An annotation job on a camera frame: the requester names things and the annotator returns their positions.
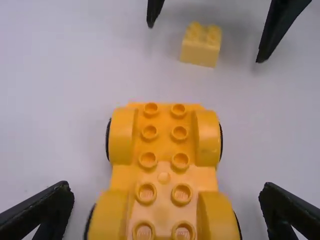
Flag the yellow toy brick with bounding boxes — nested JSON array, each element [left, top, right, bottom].
[[179, 21, 223, 69]]

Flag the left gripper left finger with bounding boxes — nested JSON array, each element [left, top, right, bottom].
[[0, 180, 75, 240]]

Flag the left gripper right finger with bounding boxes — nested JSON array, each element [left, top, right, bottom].
[[258, 181, 320, 240]]

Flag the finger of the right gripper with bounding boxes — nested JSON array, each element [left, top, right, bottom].
[[146, 0, 166, 29], [255, 0, 306, 64]]

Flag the yellow toy car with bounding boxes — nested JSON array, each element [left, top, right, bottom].
[[84, 101, 243, 240]]

